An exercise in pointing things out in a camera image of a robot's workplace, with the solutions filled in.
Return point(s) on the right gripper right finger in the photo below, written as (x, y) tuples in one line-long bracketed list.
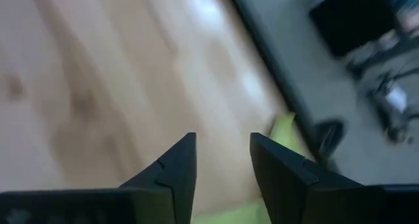
[(284, 191)]

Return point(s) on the green microfiber towel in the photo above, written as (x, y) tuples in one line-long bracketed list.
[(284, 132)]

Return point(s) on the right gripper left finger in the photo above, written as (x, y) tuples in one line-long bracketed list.
[(180, 171)]

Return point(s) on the small black clamp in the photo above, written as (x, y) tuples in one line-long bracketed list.
[(329, 135)]

